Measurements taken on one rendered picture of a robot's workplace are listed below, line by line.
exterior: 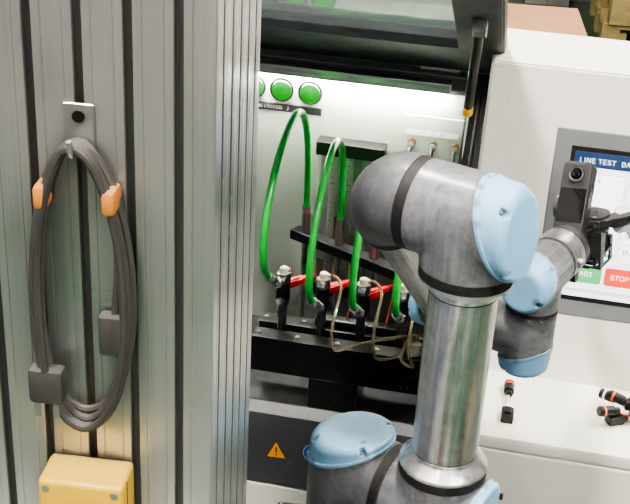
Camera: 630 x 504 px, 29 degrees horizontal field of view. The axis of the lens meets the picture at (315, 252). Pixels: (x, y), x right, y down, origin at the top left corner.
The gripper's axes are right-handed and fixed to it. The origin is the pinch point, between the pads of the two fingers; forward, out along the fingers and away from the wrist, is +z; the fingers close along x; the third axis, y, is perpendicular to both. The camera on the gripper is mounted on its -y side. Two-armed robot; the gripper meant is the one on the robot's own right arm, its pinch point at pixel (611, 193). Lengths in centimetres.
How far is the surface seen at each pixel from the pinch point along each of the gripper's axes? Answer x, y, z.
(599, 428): -2.9, 47.7, 6.2
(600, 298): -9.2, 29.9, 22.2
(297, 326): -66, 39, 3
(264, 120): -84, 4, 23
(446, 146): -48, 9, 36
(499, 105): -29.4, -5.6, 21.7
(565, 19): -126, 43, 294
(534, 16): -137, 41, 289
